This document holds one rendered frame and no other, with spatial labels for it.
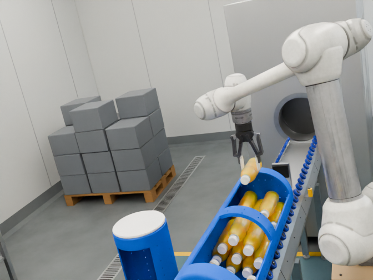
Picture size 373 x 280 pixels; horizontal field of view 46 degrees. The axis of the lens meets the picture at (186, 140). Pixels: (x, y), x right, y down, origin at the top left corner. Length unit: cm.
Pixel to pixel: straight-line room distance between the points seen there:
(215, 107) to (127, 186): 357
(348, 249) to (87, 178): 435
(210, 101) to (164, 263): 94
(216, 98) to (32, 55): 467
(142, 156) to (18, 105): 177
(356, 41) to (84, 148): 419
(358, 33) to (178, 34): 530
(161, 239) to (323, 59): 129
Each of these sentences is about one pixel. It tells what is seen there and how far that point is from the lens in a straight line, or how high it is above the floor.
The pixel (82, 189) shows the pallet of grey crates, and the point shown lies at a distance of 555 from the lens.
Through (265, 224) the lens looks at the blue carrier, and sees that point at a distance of 178.
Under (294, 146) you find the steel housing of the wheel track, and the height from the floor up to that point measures 93.
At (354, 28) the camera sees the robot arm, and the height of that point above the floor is 187.
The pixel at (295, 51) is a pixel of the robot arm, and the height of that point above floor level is 185.
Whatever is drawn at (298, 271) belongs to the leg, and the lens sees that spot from 256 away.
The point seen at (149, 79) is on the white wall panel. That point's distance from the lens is 694.
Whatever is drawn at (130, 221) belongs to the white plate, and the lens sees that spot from 237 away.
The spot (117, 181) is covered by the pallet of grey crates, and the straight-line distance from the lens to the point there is 527.
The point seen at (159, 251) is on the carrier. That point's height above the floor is 91.
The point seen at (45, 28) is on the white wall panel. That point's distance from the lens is 658.
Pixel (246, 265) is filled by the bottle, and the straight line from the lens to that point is 184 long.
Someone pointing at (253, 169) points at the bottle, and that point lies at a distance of 197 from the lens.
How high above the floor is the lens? 203
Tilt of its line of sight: 16 degrees down
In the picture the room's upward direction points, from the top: 12 degrees counter-clockwise
